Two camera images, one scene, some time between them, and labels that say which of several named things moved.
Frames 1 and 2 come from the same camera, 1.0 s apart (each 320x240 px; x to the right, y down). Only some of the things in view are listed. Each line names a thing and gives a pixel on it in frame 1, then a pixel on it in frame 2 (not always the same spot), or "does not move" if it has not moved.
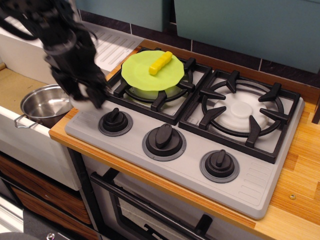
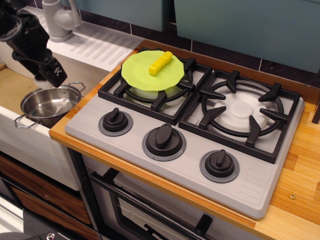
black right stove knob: (219, 166) does not move
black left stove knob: (115, 123) does not move
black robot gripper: (73, 54) → (30, 49)
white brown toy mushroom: (85, 104) → (45, 84)
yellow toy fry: (164, 59) does not move
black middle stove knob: (163, 143) does not move
